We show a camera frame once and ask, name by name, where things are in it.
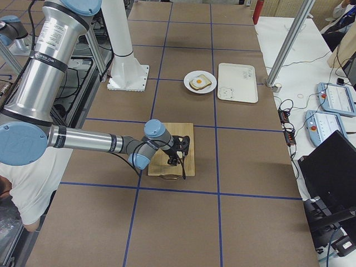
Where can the black orange usb hub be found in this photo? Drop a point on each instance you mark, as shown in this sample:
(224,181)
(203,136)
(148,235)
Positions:
(288,127)

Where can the seated person in background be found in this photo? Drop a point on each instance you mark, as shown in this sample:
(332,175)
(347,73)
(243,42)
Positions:
(344,17)

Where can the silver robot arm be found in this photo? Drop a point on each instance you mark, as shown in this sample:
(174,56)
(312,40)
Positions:
(13,31)
(27,129)

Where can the blue teach pendant near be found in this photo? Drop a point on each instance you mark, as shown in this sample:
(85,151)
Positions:
(320,125)

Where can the person in white shirt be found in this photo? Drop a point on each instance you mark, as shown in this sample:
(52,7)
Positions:
(31,186)

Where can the red cylinder bottle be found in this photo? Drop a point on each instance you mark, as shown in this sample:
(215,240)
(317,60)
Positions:
(257,11)

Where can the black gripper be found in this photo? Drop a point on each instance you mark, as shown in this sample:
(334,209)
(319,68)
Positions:
(171,152)

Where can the blue teach pendant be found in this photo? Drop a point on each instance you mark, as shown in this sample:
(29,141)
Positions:
(336,98)
(320,125)

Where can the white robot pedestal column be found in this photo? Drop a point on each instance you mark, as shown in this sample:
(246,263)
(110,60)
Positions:
(127,74)

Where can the blue teach pendant far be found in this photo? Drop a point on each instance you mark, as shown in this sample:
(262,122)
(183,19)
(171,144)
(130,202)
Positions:
(336,98)

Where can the small metal tape roll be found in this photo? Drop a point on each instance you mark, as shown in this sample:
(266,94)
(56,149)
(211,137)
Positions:
(277,87)

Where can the toast with fried egg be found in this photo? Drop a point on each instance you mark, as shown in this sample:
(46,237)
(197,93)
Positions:
(200,82)

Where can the black laptop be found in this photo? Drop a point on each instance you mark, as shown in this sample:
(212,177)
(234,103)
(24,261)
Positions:
(329,171)

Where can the wooden cutting board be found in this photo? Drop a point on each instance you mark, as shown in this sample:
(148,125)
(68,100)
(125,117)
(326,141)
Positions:
(159,166)

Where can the black monitor stand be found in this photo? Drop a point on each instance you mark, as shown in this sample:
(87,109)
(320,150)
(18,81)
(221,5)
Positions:
(334,228)

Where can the small black phone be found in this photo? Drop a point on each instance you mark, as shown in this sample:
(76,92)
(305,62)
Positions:
(340,81)

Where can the white round plate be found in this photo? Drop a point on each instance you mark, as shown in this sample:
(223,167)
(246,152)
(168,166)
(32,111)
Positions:
(193,74)

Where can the cream plastic tray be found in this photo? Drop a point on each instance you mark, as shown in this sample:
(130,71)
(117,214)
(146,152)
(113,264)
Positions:
(237,83)

